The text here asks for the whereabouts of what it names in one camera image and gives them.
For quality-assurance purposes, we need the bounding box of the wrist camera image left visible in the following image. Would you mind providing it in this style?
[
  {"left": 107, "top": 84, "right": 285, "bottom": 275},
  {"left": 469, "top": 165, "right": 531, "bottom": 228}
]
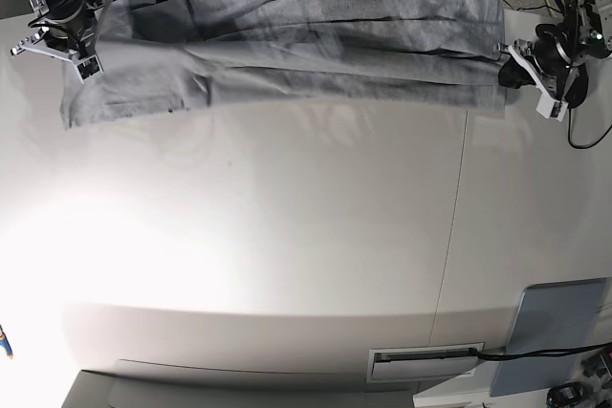
[{"left": 75, "top": 54, "right": 103, "bottom": 83}]

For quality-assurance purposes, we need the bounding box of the black mouse cable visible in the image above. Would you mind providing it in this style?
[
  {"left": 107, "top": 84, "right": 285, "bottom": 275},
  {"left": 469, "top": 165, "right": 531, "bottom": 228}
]
[{"left": 567, "top": 106, "right": 612, "bottom": 150}]

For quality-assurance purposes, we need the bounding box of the white cable grommet tray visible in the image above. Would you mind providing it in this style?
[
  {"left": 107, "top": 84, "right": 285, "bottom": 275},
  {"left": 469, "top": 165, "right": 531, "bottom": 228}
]
[{"left": 366, "top": 343, "right": 484, "bottom": 384}]

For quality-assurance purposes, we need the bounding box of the black items bottom right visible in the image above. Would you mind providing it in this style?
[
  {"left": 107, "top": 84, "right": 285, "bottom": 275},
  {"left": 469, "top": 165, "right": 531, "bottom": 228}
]
[{"left": 546, "top": 347, "right": 611, "bottom": 408}]

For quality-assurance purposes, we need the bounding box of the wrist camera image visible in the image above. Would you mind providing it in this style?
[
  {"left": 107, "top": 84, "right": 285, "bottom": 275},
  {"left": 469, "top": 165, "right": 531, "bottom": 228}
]
[
  {"left": 75, "top": 54, "right": 103, "bottom": 83},
  {"left": 536, "top": 94, "right": 568, "bottom": 121}
]

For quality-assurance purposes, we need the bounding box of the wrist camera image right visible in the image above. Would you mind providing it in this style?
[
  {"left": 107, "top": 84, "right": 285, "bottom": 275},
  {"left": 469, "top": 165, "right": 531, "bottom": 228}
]
[{"left": 536, "top": 94, "right": 568, "bottom": 121}]

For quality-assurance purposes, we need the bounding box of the blue orange object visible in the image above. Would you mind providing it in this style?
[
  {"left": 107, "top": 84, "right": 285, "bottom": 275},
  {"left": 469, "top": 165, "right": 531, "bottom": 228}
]
[{"left": 0, "top": 327, "right": 13, "bottom": 359}]

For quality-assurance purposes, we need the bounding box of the grey laptop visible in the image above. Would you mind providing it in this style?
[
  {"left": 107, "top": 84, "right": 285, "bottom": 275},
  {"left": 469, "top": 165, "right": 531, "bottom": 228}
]
[{"left": 489, "top": 278, "right": 607, "bottom": 397}]

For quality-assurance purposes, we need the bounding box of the black cable on desk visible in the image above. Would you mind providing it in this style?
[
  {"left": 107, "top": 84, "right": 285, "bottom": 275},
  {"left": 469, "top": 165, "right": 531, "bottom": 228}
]
[{"left": 470, "top": 343, "right": 612, "bottom": 362}]

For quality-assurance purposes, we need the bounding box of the black computer mouse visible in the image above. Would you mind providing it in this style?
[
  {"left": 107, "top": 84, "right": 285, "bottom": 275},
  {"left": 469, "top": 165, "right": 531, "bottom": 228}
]
[{"left": 564, "top": 65, "right": 589, "bottom": 110}]

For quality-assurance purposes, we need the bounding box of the silver gripper image right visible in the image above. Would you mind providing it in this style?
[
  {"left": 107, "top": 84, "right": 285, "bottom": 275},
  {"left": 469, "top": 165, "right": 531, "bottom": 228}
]
[{"left": 498, "top": 38, "right": 581, "bottom": 102}]

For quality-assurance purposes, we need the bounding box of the grey T-shirt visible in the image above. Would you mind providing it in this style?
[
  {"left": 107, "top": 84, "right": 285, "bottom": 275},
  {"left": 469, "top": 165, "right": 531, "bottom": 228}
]
[{"left": 60, "top": 0, "right": 505, "bottom": 128}]

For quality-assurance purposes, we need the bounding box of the silver gripper image left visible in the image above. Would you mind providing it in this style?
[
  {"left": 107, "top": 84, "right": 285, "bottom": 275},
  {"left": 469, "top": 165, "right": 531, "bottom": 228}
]
[{"left": 11, "top": 0, "right": 118, "bottom": 64}]

